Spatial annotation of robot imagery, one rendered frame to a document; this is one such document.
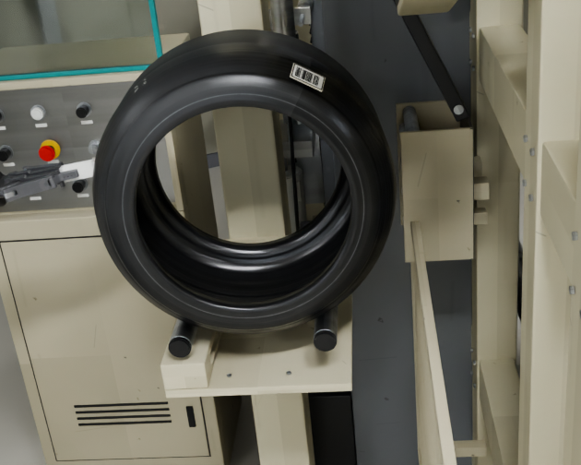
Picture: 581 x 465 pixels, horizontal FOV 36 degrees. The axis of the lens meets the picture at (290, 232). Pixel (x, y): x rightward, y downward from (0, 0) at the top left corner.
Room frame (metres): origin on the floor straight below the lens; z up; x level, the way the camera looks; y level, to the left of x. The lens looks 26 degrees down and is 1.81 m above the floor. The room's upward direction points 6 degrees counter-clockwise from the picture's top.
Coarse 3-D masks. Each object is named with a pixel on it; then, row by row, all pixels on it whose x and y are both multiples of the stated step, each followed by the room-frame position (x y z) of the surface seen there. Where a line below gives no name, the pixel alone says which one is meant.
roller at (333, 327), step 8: (328, 312) 1.49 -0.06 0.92; (336, 312) 1.51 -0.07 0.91; (320, 320) 1.47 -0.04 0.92; (328, 320) 1.46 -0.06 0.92; (336, 320) 1.48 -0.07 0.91; (320, 328) 1.44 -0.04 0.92; (328, 328) 1.43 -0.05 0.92; (336, 328) 1.45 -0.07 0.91; (320, 336) 1.42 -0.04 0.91; (328, 336) 1.42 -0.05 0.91; (336, 336) 1.43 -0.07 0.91; (320, 344) 1.42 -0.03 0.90; (328, 344) 1.42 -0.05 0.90; (336, 344) 1.42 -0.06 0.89
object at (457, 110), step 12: (408, 24) 1.70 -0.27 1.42; (420, 24) 1.70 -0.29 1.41; (420, 36) 1.70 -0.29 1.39; (420, 48) 1.70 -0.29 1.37; (432, 48) 1.70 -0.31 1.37; (432, 60) 1.70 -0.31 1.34; (432, 72) 1.70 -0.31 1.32; (444, 72) 1.69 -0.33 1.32; (444, 84) 1.69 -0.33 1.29; (444, 96) 1.70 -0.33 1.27; (456, 96) 1.69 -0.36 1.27; (456, 108) 1.69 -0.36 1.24; (456, 120) 1.69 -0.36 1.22
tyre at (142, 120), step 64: (192, 64) 1.49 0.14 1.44; (256, 64) 1.47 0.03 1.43; (320, 64) 1.53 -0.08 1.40; (128, 128) 1.46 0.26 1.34; (320, 128) 1.44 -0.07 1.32; (128, 192) 1.45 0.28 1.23; (384, 192) 1.45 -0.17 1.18; (128, 256) 1.45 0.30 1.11; (192, 256) 1.69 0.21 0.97; (256, 256) 1.70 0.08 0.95; (320, 256) 1.67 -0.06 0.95; (192, 320) 1.45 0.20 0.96; (256, 320) 1.43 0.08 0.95
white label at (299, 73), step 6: (294, 66) 1.47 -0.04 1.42; (300, 66) 1.48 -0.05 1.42; (294, 72) 1.46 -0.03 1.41; (300, 72) 1.46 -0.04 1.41; (306, 72) 1.47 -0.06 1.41; (312, 72) 1.48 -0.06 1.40; (294, 78) 1.45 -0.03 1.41; (300, 78) 1.45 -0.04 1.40; (306, 78) 1.46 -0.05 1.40; (312, 78) 1.46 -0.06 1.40; (318, 78) 1.47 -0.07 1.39; (324, 78) 1.47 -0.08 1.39; (306, 84) 1.45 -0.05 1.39; (312, 84) 1.45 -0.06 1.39; (318, 84) 1.46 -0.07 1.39
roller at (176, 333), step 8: (176, 320) 1.54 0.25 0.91; (176, 328) 1.49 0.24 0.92; (184, 328) 1.49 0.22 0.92; (192, 328) 1.50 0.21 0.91; (176, 336) 1.46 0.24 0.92; (184, 336) 1.46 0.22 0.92; (192, 336) 1.48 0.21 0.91; (176, 344) 1.45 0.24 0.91; (184, 344) 1.45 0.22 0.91; (192, 344) 1.46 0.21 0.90; (176, 352) 1.45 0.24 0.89; (184, 352) 1.45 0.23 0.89
